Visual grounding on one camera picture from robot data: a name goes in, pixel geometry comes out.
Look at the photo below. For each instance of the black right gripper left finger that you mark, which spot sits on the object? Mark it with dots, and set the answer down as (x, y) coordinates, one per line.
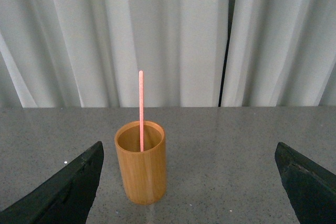
(66, 197)

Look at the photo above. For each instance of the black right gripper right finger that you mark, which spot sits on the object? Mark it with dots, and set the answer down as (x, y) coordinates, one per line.
(309, 186)

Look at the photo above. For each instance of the pink chopstick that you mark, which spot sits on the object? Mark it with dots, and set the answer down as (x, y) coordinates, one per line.
(141, 109)

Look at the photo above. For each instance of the bamboo chopstick holder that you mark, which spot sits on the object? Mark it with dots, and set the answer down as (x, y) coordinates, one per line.
(143, 173)

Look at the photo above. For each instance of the white curtain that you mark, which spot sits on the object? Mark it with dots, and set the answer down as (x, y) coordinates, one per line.
(87, 53)

